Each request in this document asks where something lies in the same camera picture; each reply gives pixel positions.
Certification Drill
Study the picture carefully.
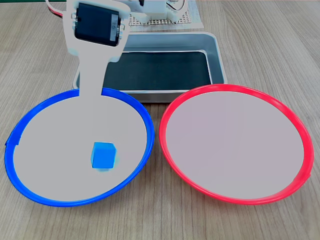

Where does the blue cube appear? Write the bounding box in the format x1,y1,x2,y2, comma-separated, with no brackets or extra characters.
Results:
90,141,118,173

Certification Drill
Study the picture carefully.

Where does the black tray mat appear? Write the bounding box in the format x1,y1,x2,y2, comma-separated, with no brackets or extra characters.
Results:
101,50,214,92

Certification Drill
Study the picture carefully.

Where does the steel tray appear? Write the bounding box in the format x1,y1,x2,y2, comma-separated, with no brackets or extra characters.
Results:
72,31,229,104

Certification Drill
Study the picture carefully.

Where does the blue rimmed white plate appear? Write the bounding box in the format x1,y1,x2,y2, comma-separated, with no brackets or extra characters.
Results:
4,87,156,208

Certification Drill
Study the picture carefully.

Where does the red rimmed white plate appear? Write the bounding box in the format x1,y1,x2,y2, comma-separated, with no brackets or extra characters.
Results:
158,84,315,206

